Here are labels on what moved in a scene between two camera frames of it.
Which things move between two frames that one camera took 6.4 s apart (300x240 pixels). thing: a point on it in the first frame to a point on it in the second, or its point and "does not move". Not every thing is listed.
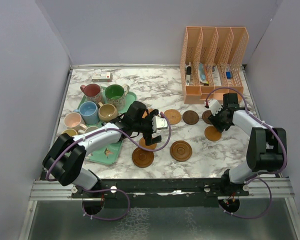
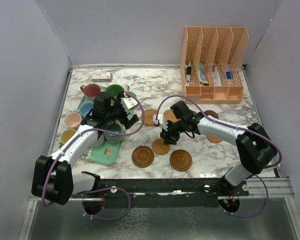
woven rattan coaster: x=173 y=116 does not move
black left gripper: x=149 y=140 to x=125 y=120
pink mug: x=73 y=120 does not move
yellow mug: x=71 y=132 does not move
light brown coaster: x=142 y=142 to x=159 y=147
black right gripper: x=214 y=120 to x=168 y=136
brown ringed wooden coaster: x=142 y=158 does not move
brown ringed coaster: x=181 y=150 to x=180 y=160
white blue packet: x=202 y=72 does not move
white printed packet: x=217 y=80 does not move
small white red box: x=102 y=77 does not move
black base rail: x=163 y=192 does not move
